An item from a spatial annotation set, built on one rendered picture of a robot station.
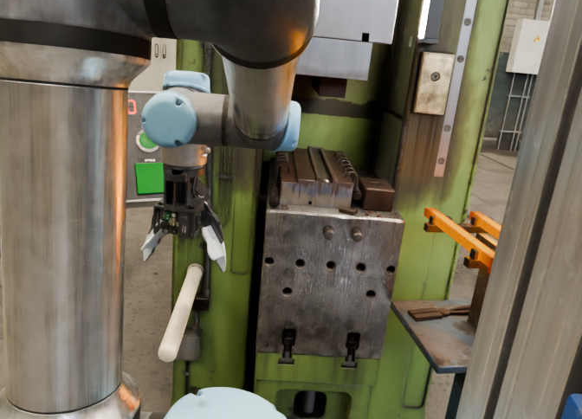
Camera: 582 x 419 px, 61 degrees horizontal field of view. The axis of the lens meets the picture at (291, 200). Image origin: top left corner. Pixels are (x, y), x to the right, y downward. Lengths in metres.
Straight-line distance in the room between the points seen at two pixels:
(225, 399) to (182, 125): 0.37
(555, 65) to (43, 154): 0.29
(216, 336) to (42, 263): 1.40
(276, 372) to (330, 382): 0.17
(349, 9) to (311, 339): 0.92
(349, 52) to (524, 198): 1.15
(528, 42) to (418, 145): 6.88
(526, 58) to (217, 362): 7.25
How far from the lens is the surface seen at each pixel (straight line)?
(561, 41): 0.19
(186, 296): 1.45
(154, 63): 6.59
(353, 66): 1.33
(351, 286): 1.44
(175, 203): 0.84
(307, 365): 1.57
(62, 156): 0.36
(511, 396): 0.19
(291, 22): 0.38
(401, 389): 1.93
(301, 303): 1.45
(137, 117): 1.28
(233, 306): 1.69
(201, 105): 0.71
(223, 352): 1.79
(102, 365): 0.42
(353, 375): 1.61
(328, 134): 1.84
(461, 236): 1.24
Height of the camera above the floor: 1.35
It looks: 18 degrees down
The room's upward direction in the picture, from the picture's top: 5 degrees clockwise
